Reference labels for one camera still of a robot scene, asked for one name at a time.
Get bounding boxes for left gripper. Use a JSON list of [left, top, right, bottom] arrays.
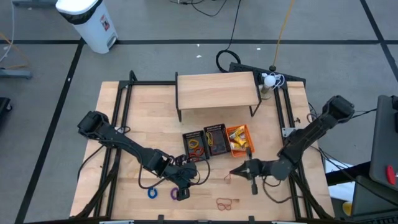
[[167, 154, 200, 202]]

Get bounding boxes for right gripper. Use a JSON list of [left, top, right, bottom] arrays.
[[229, 148, 272, 196]]

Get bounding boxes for orange plastic basket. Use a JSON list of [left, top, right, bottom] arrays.
[[226, 124, 256, 158]]

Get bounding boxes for black plastic basket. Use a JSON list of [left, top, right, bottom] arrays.
[[203, 123, 233, 157], [182, 129, 211, 163]]

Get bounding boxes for wooden shelf riser black legs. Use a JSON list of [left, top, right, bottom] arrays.
[[174, 70, 262, 123]]

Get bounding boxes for white bulb lamp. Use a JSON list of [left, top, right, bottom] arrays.
[[260, 73, 285, 100]]

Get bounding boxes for black stand bar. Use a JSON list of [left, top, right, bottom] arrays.
[[325, 161, 373, 187]]

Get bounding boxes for yellow object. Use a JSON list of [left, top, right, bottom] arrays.
[[342, 201, 354, 217]]

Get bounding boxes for dark grey box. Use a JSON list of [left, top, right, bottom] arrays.
[[350, 175, 398, 224]]

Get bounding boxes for grey equipment cart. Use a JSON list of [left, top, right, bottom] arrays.
[[369, 95, 398, 191]]

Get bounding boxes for white trash bin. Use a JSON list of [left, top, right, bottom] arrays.
[[55, 0, 119, 55]]

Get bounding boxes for black object on floor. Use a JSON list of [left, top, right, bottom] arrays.
[[0, 96, 14, 126]]

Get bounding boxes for grey table foot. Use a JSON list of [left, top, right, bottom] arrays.
[[0, 68, 33, 80]]

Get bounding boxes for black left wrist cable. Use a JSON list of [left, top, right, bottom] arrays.
[[138, 155, 211, 190]]

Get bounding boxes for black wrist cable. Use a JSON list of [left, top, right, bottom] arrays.
[[138, 155, 211, 190], [262, 175, 304, 205]]

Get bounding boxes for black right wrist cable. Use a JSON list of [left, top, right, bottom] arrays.
[[262, 175, 304, 205]]

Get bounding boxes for silver frame plate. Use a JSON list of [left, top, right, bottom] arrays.
[[281, 126, 296, 138]]

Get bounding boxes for black aluminium table frame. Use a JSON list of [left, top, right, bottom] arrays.
[[73, 70, 335, 222]]

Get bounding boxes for black arm base cable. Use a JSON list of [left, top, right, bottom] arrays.
[[76, 144, 105, 181]]

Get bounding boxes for black looped floor cable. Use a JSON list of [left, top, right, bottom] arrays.
[[215, 0, 243, 73]]

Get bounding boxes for yellow cable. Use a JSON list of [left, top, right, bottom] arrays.
[[269, 0, 295, 72]]

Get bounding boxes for red handle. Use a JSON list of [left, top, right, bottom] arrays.
[[386, 165, 397, 187]]

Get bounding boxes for orange floor cable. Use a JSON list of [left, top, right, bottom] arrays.
[[0, 32, 31, 70]]

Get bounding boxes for white floor cable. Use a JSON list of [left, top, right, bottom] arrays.
[[0, 0, 16, 63]]

